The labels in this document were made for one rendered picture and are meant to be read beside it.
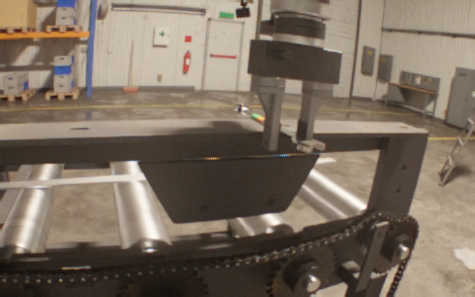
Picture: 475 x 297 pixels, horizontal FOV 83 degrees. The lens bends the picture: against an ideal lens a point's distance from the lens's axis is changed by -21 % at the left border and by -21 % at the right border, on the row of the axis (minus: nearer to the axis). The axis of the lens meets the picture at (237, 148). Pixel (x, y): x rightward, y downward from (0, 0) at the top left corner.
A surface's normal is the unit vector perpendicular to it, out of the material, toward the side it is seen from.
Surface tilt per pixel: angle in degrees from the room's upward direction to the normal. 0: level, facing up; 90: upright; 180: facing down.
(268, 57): 90
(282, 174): 90
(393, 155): 90
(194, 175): 90
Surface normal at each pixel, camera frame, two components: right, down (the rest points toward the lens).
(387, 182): 0.38, 0.30
